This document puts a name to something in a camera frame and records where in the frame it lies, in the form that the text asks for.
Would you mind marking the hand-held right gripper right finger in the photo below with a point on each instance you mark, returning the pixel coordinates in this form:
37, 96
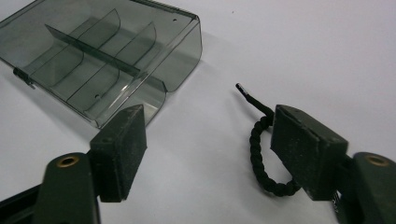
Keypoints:
308, 155

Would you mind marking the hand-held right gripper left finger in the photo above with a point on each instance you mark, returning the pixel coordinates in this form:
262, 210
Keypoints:
118, 155

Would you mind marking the clear grey compartment storage box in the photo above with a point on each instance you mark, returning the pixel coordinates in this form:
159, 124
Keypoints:
174, 62

